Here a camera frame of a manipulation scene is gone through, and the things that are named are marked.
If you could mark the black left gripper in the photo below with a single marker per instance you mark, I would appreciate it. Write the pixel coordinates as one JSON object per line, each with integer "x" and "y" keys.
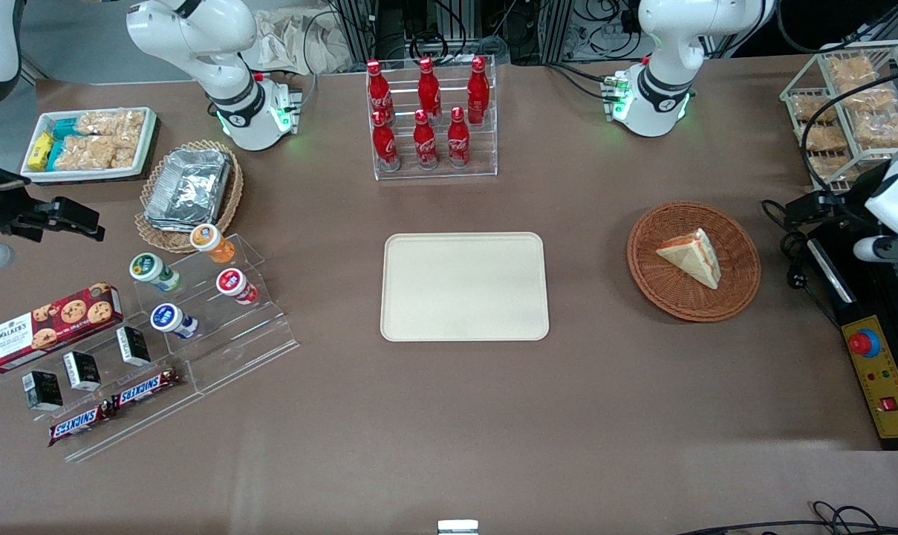
{"x": 844, "y": 199}

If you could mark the triangular sandwich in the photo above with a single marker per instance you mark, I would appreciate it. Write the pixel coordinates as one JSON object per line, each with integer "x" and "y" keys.
{"x": 690, "y": 256}

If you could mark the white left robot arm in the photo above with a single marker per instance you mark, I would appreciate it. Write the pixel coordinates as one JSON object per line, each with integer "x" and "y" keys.
{"x": 664, "y": 44}

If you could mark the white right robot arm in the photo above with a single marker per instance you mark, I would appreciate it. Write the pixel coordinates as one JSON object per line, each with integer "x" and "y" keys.
{"x": 218, "y": 74}

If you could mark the white rectangular snack tray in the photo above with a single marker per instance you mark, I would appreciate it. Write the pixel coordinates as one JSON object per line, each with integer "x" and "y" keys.
{"x": 148, "y": 141}

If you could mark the oval light wicker basket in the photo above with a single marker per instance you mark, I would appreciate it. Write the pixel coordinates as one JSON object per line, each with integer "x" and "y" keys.
{"x": 229, "y": 197}

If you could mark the round brown wicker basket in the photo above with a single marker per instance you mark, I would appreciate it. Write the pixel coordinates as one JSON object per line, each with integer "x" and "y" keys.
{"x": 664, "y": 290}

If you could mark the cream plastic tray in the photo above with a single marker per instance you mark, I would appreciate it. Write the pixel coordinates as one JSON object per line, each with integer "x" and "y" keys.
{"x": 463, "y": 286}

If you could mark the clear bagged cracker snack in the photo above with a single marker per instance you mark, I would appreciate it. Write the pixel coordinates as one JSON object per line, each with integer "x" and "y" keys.
{"x": 824, "y": 137}
{"x": 831, "y": 165}
{"x": 851, "y": 70}
{"x": 885, "y": 130}
{"x": 872, "y": 96}
{"x": 809, "y": 106}

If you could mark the teal snack packet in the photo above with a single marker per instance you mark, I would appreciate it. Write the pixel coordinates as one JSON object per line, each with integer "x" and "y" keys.
{"x": 65, "y": 128}
{"x": 56, "y": 154}

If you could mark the clear rice cracker bag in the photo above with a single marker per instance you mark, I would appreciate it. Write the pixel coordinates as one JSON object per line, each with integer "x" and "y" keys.
{"x": 96, "y": 152}
{"x": 114, "y": 122}

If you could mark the yellow snack packet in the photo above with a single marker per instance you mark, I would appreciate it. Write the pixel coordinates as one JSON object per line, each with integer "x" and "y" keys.
{"x": 40, "y": 151}

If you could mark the green lid yogurt cup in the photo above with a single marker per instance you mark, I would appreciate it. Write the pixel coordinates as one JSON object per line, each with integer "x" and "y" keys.
{"x": 148, "y": 267}

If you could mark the black table appliance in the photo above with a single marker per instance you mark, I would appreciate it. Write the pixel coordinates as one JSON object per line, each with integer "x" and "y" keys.
{"x": 864, "y": 290}

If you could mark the red Walkers cookie box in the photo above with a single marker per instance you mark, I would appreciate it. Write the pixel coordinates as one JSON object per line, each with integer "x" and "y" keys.
{"x": 55, "y": 327}

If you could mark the silver foil container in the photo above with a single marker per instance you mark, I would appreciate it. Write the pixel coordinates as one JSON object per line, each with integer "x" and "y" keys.
{"x": 189, "y": 186}

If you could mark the orange lid yogurt cup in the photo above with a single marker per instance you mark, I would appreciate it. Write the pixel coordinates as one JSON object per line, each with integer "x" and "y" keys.
{"x": 208, "y": 239}

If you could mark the blue lid yogurt cup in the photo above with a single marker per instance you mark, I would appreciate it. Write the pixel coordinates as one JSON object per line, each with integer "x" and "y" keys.
{"x": 166, "y": 318}

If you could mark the small black box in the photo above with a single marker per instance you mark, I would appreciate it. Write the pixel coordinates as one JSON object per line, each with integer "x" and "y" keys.
{"x": 82, "y": 370}
{"x": 134, "y": 345}
{"x": 42, "y": 390}

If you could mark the red lid yogurt cup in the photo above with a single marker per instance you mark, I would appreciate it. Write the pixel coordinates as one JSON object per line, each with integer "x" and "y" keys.
{"x": 232, "y": 282}

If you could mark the Snickers chocolate bar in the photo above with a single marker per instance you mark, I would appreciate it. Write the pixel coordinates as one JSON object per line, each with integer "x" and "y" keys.
{"x": 144, "y": 388}
{"x": 77, "y": 423}

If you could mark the yellow emergency stop box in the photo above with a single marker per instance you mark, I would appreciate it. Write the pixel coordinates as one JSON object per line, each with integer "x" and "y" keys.
{"x": 883, "y": 379}

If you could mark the clear acrylic stepped stand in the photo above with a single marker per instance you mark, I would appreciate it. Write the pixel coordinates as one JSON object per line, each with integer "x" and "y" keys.
{"x": 137, "y": 427}
{"x": 263, "y": 327}

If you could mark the beige cloth bag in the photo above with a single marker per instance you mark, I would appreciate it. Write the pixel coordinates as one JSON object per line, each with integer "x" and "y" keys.
{"x": 293, "y": 41}

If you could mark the red cola bottle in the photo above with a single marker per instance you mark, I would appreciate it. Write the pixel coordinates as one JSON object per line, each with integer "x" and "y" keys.
{"x": 385, "y": 145}
{"x": 477, "y": 89}
{"x": 379, "y": 93}
{"x": 457, "y": 141}
{"x": 428, "y": 89}
{"x": 424, "y": 145}

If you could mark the clear acrylic bottle rack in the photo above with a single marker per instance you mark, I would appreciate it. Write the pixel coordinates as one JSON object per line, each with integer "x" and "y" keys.
{"x": 486, "y": 148}

